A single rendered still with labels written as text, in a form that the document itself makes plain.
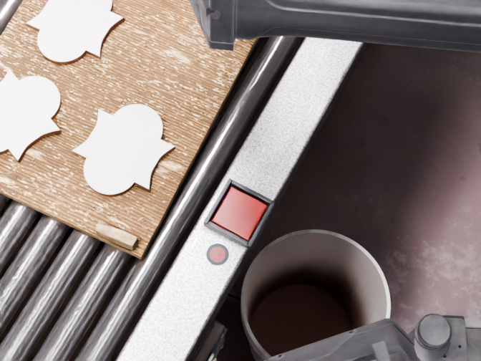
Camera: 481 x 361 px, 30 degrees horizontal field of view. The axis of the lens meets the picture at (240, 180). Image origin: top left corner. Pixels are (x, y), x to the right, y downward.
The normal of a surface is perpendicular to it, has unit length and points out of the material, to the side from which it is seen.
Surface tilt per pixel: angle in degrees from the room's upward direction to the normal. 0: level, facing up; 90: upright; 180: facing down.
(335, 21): 65
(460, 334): 0
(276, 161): 0
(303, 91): 0
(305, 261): 87
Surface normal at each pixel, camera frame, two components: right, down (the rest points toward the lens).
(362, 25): -0.11, 0.70
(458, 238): 0.02, -0.34
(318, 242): -0.11, 0.91
